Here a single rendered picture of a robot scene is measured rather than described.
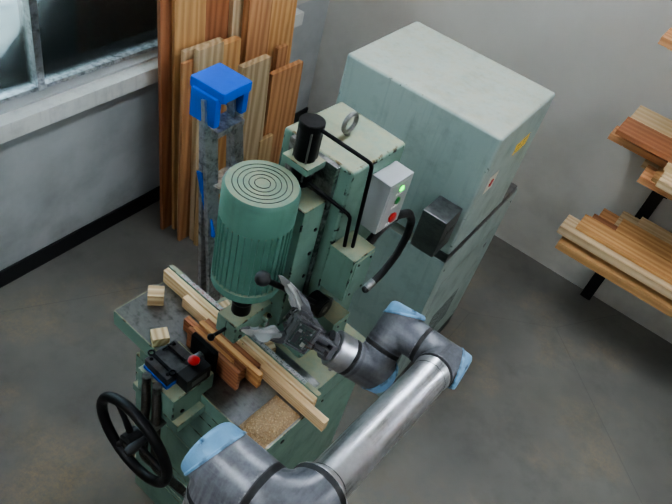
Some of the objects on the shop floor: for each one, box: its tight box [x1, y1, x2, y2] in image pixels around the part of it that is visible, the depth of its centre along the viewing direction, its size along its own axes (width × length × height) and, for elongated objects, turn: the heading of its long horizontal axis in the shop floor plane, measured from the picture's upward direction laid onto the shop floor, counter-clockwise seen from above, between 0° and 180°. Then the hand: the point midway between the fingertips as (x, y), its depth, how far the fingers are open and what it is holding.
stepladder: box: [189, 63, 252, 302], centre depth 274 cm, size 27×25×116 cm
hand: (258, 300), depth 148 cm, fingers closed on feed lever, 14 cm apart
